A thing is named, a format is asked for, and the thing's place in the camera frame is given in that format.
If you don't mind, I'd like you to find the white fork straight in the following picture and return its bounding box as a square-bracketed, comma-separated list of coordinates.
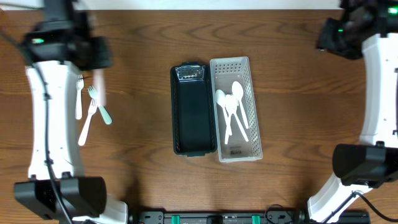
[75, 75, 85, 119]

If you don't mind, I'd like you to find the white fork thick handle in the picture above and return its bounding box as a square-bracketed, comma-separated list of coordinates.
[88, 86, 113, 125]

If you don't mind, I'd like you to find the white fork thin handle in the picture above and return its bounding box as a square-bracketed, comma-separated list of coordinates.
[78, 99, 97, 146]

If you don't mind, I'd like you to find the white plastic spoon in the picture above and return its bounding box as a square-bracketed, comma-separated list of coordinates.
[232, 81, 249, 129]
[224, 116, 232, 145]
[215, 90, 228, 120]
[225, 95, 249, 142]

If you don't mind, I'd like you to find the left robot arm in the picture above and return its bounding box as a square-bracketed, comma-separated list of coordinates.
[14, 1, 129, 223]

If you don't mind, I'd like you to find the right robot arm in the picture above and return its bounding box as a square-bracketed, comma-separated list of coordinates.
[294, 0, 397, 223]

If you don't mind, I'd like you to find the dark green plastic basket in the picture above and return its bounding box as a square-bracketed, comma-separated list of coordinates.
[170, 62, 218, 157]

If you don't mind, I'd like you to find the clear white plastic basket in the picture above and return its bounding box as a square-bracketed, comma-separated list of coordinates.
[210, 57, 262, 162]

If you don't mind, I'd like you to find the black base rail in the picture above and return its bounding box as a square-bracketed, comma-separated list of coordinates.
[129, 210, 371, 224]

